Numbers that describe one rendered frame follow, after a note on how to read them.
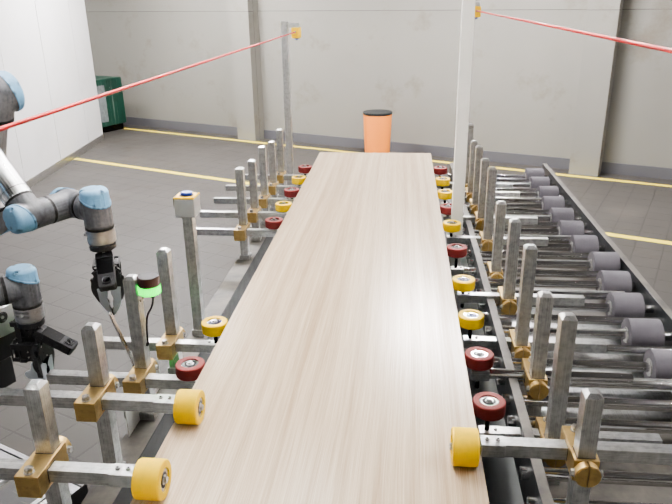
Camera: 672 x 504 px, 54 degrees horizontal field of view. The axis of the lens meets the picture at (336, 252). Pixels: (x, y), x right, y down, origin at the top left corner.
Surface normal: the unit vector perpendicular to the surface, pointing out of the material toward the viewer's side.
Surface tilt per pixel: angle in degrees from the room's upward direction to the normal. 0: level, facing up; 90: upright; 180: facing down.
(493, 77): 90
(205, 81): 90
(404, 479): 0
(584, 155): 90
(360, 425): 0
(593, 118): 90
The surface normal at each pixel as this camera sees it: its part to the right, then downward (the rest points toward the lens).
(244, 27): -0.48, 0.32
